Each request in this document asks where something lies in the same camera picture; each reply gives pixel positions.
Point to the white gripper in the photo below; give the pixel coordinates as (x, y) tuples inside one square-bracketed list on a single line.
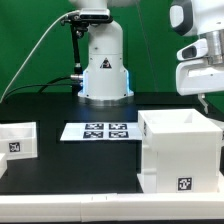
[(201, 67)]

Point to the white left rail piece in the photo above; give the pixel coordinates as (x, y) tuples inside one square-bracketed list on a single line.
[(3, 164)]

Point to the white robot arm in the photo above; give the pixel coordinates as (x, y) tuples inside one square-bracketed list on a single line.
[(105, 80)]

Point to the grey mounted camera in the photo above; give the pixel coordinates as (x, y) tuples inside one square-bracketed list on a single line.
[(94, 15)]

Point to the white front rail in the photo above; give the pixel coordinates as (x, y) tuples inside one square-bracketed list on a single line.
[(111, 207)]

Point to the black camera stand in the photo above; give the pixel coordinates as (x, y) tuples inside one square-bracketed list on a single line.
[(77, 50)]

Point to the large white drawer cabinet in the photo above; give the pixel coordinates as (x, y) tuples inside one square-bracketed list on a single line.
[(181, 151)]

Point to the white marker sheet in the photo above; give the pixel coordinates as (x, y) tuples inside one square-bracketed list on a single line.
[(93, 131)]

